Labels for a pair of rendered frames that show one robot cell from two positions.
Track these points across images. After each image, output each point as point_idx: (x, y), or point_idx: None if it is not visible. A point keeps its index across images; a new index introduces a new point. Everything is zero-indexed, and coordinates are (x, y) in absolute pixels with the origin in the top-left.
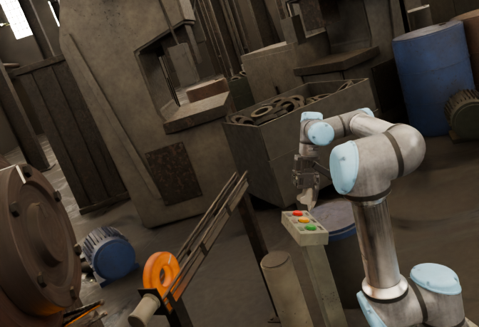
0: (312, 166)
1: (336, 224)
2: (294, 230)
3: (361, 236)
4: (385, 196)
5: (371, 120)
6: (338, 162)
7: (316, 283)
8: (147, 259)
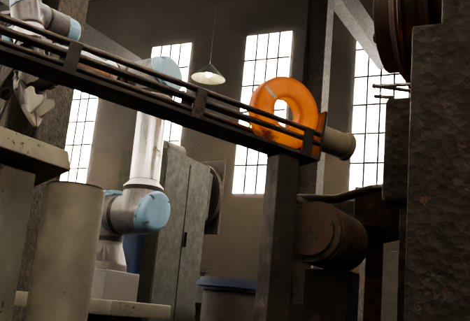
0: None
1: None
2: (47, 149)
3: (163, 133)
4: None
5: None
6: (178, 68)
7: (13, 269)
8: (296, 80)
